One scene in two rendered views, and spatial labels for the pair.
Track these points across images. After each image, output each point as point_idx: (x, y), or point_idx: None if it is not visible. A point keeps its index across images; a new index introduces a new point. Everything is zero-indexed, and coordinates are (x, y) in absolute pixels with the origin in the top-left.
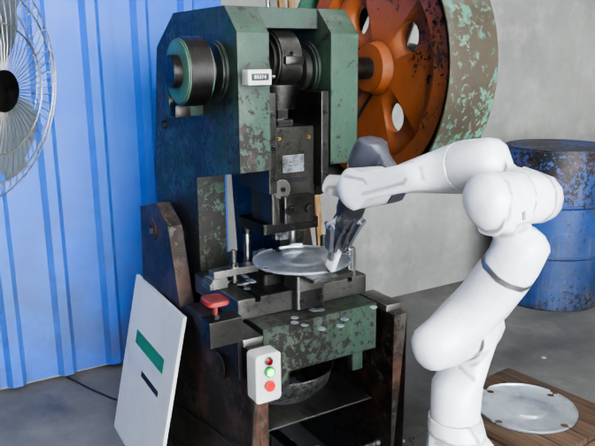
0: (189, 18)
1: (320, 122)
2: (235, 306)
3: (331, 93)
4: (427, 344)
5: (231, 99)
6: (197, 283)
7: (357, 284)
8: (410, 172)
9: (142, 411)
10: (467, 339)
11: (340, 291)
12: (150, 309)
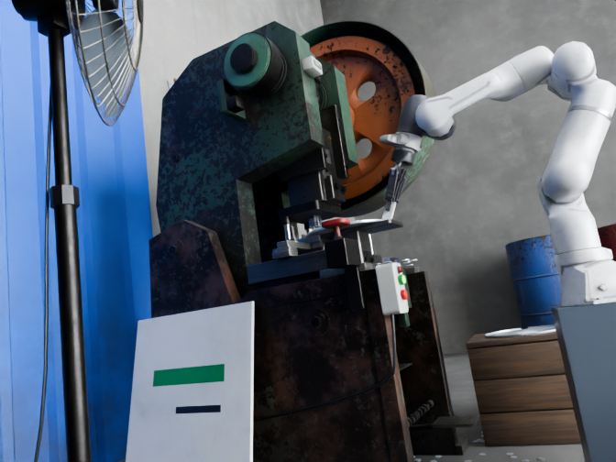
0: (220, 51)
1: (336, 127)
2: (324, 256)
3: (340, 106)
4: (574, 164)
5: (291, 85)
6: (252, 272)
7: (379, 261)
8: (490, 76)
9: (191, 448)
10: (591, 160)
11: (373, 264)
12: (178, 335)
